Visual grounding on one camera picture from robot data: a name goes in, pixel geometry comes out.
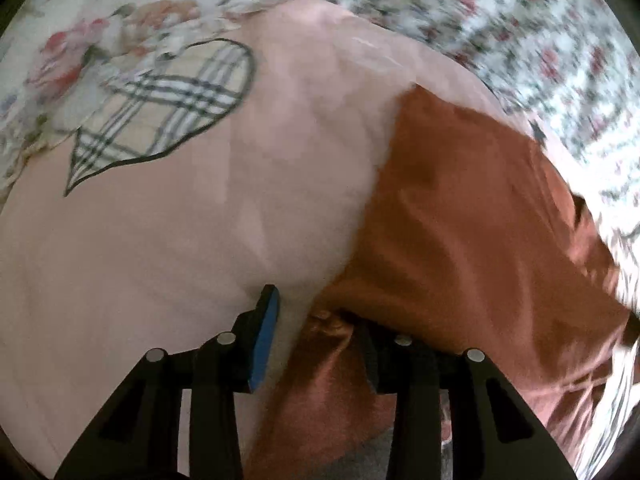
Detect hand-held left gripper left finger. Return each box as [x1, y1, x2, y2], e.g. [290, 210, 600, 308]
[54, 284, 280, 480]

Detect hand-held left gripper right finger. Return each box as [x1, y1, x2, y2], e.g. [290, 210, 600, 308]
[345, 311, 581, 480]

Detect rust orange fleece garment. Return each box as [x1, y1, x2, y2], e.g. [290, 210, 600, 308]
[242, 85, 640, 480]

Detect pink bed sheet plaid hearts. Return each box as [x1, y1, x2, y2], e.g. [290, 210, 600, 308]
[0, 0, 551, 480]

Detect floral pillow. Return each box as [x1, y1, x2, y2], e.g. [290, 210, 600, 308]
[0, 0, 301, 201]

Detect white floral quilt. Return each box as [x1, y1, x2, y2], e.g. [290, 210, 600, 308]
[260, 0, 640, 480]

